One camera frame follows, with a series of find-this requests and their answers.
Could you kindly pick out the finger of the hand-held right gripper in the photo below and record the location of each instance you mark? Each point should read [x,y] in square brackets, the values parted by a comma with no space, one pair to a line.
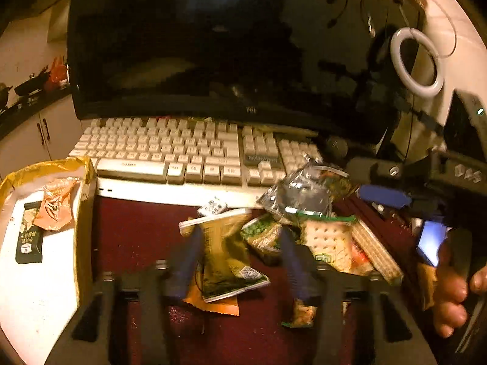
[384,196]
[380,169]

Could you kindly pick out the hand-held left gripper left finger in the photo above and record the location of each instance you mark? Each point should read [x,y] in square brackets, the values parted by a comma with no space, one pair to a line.
[182,266]

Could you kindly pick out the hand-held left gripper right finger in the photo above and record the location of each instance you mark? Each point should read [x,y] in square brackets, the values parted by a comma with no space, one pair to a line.
[296,270]

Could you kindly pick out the olive brown snack packet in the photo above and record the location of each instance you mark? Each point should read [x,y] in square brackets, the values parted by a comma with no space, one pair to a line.
[224,258]

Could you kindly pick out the green pea snack packet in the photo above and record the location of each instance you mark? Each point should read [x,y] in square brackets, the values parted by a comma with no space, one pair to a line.
[262,235]

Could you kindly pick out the yellow cardboard box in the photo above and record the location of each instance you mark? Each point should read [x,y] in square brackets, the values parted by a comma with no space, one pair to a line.
[38,292]

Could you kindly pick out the person's right hand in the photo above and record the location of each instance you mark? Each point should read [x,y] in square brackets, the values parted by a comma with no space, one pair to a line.
[451,292]

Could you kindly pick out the green-edged cracker packet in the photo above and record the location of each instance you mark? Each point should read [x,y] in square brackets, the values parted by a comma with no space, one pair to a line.
[327,239]

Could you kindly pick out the flat orange snack packet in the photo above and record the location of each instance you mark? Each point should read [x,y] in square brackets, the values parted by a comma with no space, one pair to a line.
[224,308]

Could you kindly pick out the small white wrapped candy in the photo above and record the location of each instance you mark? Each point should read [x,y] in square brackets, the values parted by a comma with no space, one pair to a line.
[211,207]

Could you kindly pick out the silver foil snack packet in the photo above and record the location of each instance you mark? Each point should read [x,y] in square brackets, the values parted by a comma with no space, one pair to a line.
[304,194]

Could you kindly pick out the white computer keyboard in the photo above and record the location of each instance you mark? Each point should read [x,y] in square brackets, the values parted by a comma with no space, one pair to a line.
[152,148]

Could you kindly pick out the dark green snack packet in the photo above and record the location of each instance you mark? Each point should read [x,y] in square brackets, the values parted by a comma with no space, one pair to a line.
[28,247]

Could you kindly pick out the white lower kitchen cabinet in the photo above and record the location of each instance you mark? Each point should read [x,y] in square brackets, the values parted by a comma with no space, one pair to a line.
[30,137]

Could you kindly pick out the black computer monitor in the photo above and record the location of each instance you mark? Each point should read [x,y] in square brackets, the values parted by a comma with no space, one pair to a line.
[190,45]

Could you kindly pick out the black kitchen countertop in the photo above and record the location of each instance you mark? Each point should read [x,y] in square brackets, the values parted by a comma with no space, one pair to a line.
[23,110]

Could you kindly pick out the orange plastic bag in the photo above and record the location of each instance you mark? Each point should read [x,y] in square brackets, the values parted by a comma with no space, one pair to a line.
[57,74]

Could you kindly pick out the black frying pan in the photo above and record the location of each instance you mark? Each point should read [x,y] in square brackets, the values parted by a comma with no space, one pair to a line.
[32,85]

